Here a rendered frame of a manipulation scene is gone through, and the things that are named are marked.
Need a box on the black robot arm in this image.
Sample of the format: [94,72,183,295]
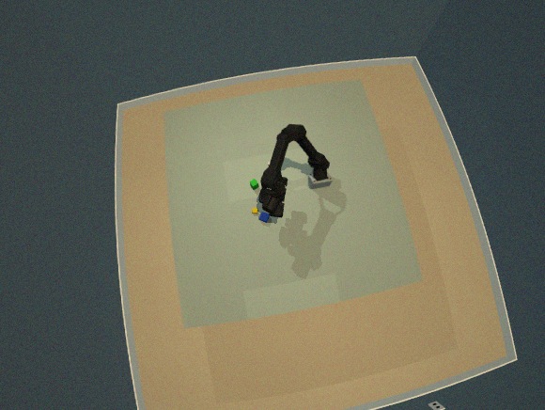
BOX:
[258,124,330,214]

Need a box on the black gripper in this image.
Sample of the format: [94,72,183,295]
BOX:
[269,177,288,217]

